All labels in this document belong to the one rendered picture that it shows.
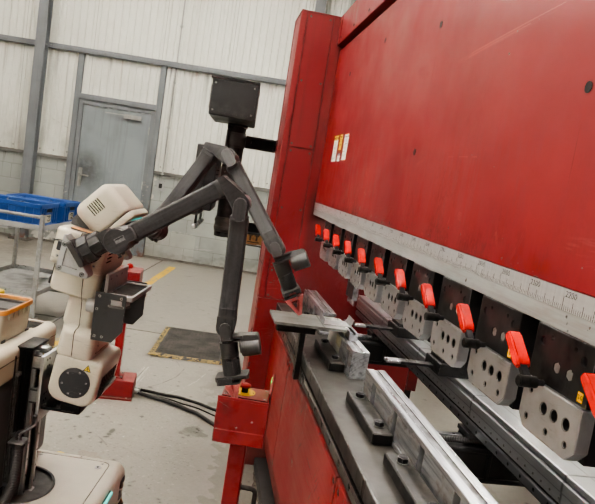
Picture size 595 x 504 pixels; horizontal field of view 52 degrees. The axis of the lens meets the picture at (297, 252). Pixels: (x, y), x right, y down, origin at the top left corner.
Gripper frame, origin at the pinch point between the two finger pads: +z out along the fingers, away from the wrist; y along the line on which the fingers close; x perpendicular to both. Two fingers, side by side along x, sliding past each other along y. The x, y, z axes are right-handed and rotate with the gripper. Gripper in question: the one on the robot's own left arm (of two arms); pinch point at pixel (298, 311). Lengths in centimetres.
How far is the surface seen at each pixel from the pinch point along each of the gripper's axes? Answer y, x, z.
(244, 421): -35.5, 28.7, 16.9
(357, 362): -23.7, -11.6, 17.1
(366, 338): 44, -26, 35
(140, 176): 721, 123, -77
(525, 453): -90, -35, 26
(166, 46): 723, 20, -238
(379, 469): -87, -2, 18
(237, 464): -29, 37, 33
